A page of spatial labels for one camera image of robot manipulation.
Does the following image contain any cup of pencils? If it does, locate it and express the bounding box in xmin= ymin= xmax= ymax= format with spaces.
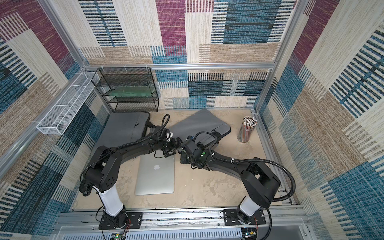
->
xmin=237 ymin=116 xmax=258 ymax=143

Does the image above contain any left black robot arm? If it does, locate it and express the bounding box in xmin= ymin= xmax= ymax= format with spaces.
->
xmin=79 ymin=126 xmax=183 ymax=231

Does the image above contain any grey laptop bag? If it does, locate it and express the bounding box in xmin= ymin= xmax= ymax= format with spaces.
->
xmin=91 ymin=112 xmax=151 ymax=156
xmin=168 ymin=109 xmax=231 ymax=142

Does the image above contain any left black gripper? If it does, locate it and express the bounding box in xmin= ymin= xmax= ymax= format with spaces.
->
xmin=159 ymin=137 xmax=185 ymax=158

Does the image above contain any white wire mesh basket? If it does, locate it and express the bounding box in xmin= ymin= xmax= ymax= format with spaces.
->
xmin=37 ymin=72 xmax=95 ymax=135

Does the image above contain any green tray on shelf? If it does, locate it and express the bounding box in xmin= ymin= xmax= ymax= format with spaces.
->
xmin=104 ymin=87 xmax=156 ymax=97

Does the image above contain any silver laptop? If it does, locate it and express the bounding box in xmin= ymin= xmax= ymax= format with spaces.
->
xmin=135 ymin=155 xmax=175 ymax=196

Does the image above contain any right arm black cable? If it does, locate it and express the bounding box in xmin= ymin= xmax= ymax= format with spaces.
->
xmin=191 ymin=131 xmax=297 ymax=240

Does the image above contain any black wire mesh shelf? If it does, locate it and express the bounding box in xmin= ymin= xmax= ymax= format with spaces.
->
xmin=92 ymin=67 xmax=160 ymax=113

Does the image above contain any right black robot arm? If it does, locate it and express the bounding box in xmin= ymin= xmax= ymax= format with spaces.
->
xmin=177 ymin=136 xmax=281 ymax=225

